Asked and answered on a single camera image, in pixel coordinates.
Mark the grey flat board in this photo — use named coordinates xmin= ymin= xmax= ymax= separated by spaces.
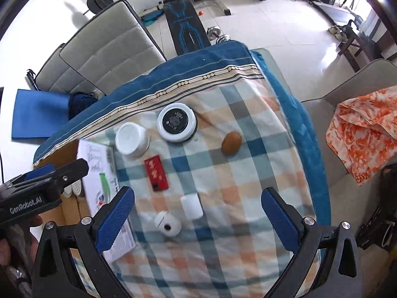
xmin=313 ymin=1 xmax=358 ymax=26

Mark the pair of light shoes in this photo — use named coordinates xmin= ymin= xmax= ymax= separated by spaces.
xmin=328 ymin=25 xmax=350 ymax=41

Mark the small white cylinder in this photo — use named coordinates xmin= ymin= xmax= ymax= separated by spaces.
xmin=180 ymin=192 xmax=204 ymax=219

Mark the chrome dumbbell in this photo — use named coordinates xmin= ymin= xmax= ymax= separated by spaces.
xmin=206 ymin=26 xmax=232 ymax=44

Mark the dark blue cloth bundle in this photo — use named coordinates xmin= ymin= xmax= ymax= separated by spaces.
xmin=68 ymin=91 xmax=99 ymax=121

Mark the black and blue exercise mat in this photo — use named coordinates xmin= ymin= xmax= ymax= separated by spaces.
xmin=163 ymin=1 xmax=208 ymax=57

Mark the orange and white patterned cloth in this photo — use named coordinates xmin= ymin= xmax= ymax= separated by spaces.
xmin=326 ymin=87 xmax=397 ymax=187

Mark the grey upholstered armchair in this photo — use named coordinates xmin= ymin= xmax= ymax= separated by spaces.
xmin=299 ymin=59 xmax=397 ymax=286

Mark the round jar with black lid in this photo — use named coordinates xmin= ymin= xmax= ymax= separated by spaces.
xmin=157 ymin=102 xmax=198 ymax=143

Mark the checkered blanket with blue border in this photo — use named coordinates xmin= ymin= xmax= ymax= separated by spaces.
xmin=33 ymin=40 xmax=331 ymax=298

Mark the brown egg-shaped object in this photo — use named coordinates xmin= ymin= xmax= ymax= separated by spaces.
xmin=221 ymin=131 xmax=243 ymax=155

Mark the small grey padded chair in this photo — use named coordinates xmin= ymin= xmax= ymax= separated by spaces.
xmin=34 ymin=43 xmax=103 ymax=95

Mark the black bag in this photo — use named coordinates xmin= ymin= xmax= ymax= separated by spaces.
xmin=355 ymin=164 xmax=397 ymax=250

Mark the teal cloth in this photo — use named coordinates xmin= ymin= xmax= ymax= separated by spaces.
xmin=143 ymin=9 xmax=164 ymax=27

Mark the large grey padded chair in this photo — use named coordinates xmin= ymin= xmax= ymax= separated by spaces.
xmin=60 ymin=0 xmax=167 ymax=95

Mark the white ribbed lid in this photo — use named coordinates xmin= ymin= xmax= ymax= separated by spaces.
xmin=69 ymin=180 xmax=85 ymax=198

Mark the white printed carton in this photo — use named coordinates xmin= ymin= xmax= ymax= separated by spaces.
xmin=76 ymin=139 xmax=137 ymax=263

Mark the person's left hand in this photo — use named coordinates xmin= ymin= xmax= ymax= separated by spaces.
xmin=0 ymin=215 xmax=44 ymax=267

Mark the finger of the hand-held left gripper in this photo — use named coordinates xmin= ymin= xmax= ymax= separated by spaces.
xmin=51 ymin=159 xmax=89 ymax=193
xmin=24 ymin=164 xmax=57 ymax=182

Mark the brown cardboard box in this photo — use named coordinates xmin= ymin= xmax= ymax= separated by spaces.
xmin=33 ymin=143 xmax=95 ymax=286

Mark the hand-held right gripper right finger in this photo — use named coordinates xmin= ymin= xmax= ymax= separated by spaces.
xmin=261 ymin=187 xmax=363 ymax=298

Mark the blue folder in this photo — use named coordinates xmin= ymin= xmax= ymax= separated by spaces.
xmin=11 ymin=89 xmax=70 ymax=141

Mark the red rectangular box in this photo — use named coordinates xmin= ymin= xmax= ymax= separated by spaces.
xmin=144 ymin=154 xmax=170 ymax=192

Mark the dark wooden chair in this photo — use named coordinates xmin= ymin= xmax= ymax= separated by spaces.
xmin=338 ymin=19 xmax=383 ymax=73

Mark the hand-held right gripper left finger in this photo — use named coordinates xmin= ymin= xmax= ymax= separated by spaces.
xmin=31 ymin=186 xmax=137 ymax=298

